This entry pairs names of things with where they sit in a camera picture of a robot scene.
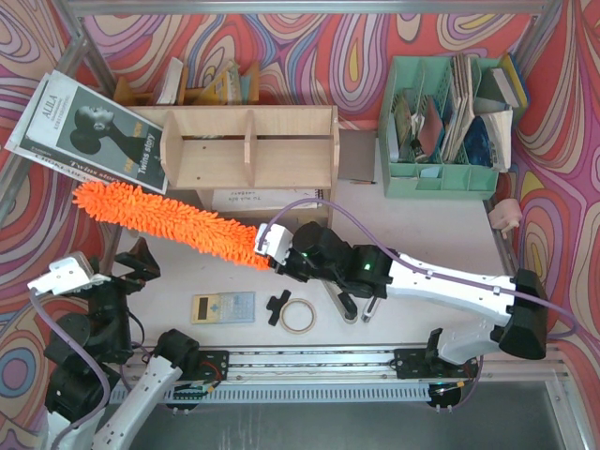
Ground grey black stapler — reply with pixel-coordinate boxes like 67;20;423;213
328;284;358;324

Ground orange microfiber duster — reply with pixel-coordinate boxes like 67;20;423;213
73;182;269;270

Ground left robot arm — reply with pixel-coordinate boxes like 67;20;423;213
32;238;230;449

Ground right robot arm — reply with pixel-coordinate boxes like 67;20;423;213
255;222;548;367

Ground wooden bookshelf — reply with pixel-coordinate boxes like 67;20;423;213
134;105;340;208

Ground black plastic clip piece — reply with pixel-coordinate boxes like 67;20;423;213
266;290;291;326

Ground masking tape roll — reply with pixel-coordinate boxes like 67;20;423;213
280;298;317;335

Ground white spiral notebook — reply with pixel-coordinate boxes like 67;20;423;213
212;189;323;213

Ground yellow calculator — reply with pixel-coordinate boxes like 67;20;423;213
191;292;255;324

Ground light blue paper pad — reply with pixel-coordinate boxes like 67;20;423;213
419;166;443;178

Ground black white magazine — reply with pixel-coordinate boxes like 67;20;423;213
6;70;168;194

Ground mint green desk organizer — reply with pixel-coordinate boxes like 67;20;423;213
378;54;526;202

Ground pink piggy figure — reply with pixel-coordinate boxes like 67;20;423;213
487;198;522;239

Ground books in green organizer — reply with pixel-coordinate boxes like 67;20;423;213
391;52;532;173

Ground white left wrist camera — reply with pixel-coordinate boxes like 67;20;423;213
27;251;111;295

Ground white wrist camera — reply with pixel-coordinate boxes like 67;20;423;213
27;251;111;295
254;223;293;264

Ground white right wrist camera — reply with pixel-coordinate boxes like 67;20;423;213
254;223;293;264

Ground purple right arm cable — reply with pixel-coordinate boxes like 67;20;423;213
256;197;582;338

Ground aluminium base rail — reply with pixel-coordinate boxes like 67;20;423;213
112;344;582;404

